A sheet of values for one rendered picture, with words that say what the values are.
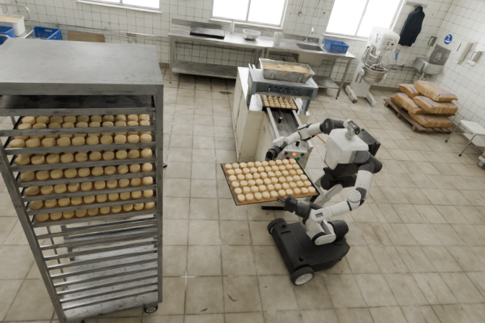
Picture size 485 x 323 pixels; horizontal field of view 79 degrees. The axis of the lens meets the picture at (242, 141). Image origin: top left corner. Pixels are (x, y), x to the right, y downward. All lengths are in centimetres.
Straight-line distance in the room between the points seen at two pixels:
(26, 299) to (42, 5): 499
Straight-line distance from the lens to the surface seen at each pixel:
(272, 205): 322
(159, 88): 126
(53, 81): 129
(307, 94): 341
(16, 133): 146
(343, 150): 210
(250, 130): 339
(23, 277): 297
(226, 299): 266
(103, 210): 177
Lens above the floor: 234
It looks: 34 degrees down
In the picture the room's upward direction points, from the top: 11 degrees clockwise
